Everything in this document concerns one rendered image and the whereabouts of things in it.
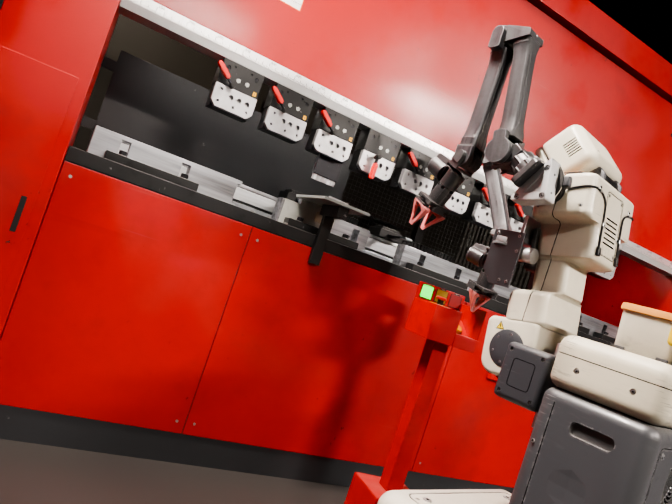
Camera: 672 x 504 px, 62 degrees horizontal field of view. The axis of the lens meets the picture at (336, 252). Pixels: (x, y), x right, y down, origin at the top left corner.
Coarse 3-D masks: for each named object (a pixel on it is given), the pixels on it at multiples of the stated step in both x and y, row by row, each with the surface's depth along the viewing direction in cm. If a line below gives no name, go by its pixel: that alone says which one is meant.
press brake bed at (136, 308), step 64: (64, 192) 163; (128, 192) 171; (64, 256) 165; (128, 256) 173; (192, 256) 181; (256, 256) 190; (64, 320) 167; (128, 320) 175; (192, 320) 183; (256, 320) 193; (320, 320) 203; (384, 320) 215; (0, 384) 162; (64, 384) 169; (128, 384) 177; (192, 384) 186; (256, 384) 196; (320, 384) 206; (384, 384) 218; (448, 384) 232; (128, 448) 180; (192, 448) 189; (256, 448) 199; (320, 448) 209; (384, 448) 222; (448, 448) 236; (512, 448) 252
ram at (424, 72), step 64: (128, 0) 174; (192, 0) 183; (256, 0) 191; (320, 0) 201; (384, 0) 212; (448, 0) 224; (512, 0) 237; (256, 64) 194; (320, 64) 204; (384, 64) 215; (448, 64) 227; (576, 64) 257; (384, 128) 218; (448, 128) 231; (640, 128) 280; (512, 192) 249; (640, 192) 285; (640, 256) 291
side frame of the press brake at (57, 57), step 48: (48, 0) 147; (96, 0) 152; (0, 48) 144; (48, 48) 149; (96, 48) 153; (0, 96) 145; (48, 96) 150; (0, 144) 146; (48, 144) 151; (0, 192) 148; (48, 192) 152; (0, 240) 149; (0, 288) 150; (0, 336) 153
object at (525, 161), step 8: (528, 152) 151; (512, 160) 152; (520, 160) 149; (528, 160) 147; (536, 160) 143; (512, 168) 152; (520, 168) 148; (528, 168) 144; (536, 168) 145; (520, 176) 145; (528, 176) 146; (520, 184) 147
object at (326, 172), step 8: (320, 160) 211; (328, 160) 213; (320, 168) 212; (328, 168) 213; (336, 168) 215; (312, 176) 212; (320, 176) 213; (328, 176) 214; (336, 176) 215; (328, 184) 215
